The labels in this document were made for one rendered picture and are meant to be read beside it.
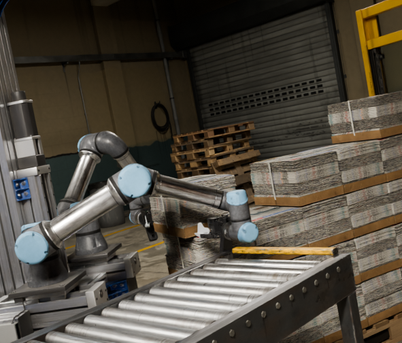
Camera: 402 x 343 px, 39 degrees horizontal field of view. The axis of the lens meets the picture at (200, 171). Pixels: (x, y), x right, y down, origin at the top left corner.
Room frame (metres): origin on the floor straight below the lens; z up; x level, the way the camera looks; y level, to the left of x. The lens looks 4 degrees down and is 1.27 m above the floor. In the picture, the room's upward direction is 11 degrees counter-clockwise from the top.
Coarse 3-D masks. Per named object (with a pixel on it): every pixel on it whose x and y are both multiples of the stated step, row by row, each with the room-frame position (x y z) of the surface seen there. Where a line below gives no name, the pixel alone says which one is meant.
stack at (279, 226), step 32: (352, 192) 2.88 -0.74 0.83; (384, 192) 2.97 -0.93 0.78; (256, 224) 2.57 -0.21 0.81; (288, 224) 2.67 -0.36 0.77; (320, 224) 2.76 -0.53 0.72; (352, 224) 2.85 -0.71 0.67; (192, 256) 2.49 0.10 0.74; (256, 256) 2.59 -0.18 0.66; (320, 256) 2.73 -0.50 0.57; (352, 256) 2.82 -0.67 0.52; (384, 256) 2.92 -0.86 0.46; (384, 288) 2.91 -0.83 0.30; (320, 320) 2.71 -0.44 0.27; (384, 320) 2.90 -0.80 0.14
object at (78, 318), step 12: (228, 252) 2.15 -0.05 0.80; (204, 264) 2.03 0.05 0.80; (168, 276) 1.94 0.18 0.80; (144, 288) 1.85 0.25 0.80; (120, 300) 1.75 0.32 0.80; (132, 300) 1.78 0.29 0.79; (84, 312) 1.69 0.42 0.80; (96, 312) 1.68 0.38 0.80; (60, 324) 1.62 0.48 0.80; (36, 336) 1.54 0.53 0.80
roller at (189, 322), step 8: (104, 312) 1.68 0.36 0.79; (112, 312) 1.66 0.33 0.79; (120, 312) 1.63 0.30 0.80; (128, 312) 1.61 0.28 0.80; (136, 312) 1.59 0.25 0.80; (144, 312) 1.58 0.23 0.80; (152, 312) 1.56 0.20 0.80; (136, 320) 1.57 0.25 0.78; (144, 320) 1.55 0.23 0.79; (152, 320) 1.53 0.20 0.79; (160, 320) 1.51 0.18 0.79; (168, 320) 1.49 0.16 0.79; (176, 320) 1.47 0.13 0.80; (184, 320) 1.45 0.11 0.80; (192, 320) 1.44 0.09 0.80; (200, 320) 1.42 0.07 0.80; (208, 320) 1.41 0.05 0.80; (192, 328) 1.42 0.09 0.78; (200, 328) 1.40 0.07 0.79
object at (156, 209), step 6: (150, 198) 2.74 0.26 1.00; (156, 198) 2.65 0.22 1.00; (150, 204) 2.75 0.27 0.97; (156, 204) 2.68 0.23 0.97; (150, 210) 2.75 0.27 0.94; (156, 210) 2.67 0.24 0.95; (162, 210) 2.61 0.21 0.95; (156, 216) 2.69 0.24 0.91; (162, 216) 2.62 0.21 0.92; (156, 222) 2.72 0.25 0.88; (162, 222) 2.63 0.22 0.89
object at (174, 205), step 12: (192, 180) 2.59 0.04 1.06; (204, 180) 2.47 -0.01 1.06; (216, 180) 2.49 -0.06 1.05; (228, 180) 2.51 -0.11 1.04; (168, 204) 2.53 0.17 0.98; (180, 204) 2.42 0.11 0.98; (192, 204) 2.44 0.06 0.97; (168, 216) 2.55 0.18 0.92; (180, 216) 2.41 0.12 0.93; (192, 216) 2.44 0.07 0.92; (204, 216) 2.46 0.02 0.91; (216, 216) 2.48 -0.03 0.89
